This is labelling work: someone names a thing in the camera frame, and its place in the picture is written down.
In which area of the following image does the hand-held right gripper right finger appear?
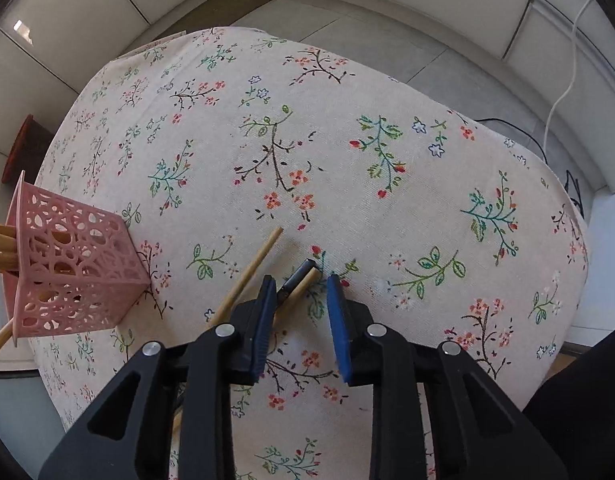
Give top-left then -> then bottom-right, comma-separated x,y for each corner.
326,274 -> 571,480

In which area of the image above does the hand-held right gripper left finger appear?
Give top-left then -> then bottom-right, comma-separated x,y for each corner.
38,275 -> 278,480

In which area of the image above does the dark chopstick with gold band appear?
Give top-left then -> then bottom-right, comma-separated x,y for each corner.
275,258 -> 315,308

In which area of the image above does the pink perforated utensil holder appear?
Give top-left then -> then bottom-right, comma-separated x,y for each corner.
2,170 -> 151,349

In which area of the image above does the floral tablecloth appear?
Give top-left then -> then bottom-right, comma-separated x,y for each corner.
28,25 -> 591,480

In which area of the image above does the person's dark trouser leg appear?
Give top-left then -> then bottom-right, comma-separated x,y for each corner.
525,329 -> 615,480

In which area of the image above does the white box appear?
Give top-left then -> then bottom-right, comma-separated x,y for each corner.
585,180 -> 615,332

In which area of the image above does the red rimmed brown trash bin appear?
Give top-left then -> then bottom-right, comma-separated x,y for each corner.
2,114 -> 55,184

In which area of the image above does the black cable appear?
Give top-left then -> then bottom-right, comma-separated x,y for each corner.
475,117 -> 587,211

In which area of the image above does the white cable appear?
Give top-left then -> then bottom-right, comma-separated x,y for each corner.
541,0 -> 595,163

